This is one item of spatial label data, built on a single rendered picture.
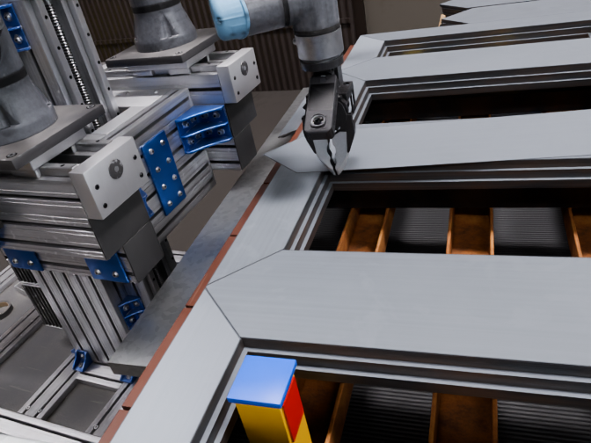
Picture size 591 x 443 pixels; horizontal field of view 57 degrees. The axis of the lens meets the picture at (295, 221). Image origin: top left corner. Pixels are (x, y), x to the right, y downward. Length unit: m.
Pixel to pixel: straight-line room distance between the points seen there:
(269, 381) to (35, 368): 1.37
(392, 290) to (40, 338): 1.48
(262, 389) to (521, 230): 0.90
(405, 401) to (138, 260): 0.55
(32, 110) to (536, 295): 0.82
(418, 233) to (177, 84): 0.68
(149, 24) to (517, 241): 0.97
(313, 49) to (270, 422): 0.56
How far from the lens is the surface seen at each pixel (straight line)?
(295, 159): 1.06
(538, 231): 1.36
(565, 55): 1.46
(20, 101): 1.02
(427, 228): 1.36
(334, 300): 0.71
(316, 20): 0.88
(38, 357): 1.94
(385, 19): 3.81
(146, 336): 1.04
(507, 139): 1.06
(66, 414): 1.70
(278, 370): 0.60
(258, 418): 0.62
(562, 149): 1.02
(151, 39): 1.37
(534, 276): 0.73
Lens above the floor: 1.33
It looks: 32 degrees down
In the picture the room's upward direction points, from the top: 12 degrees counter-clockwise
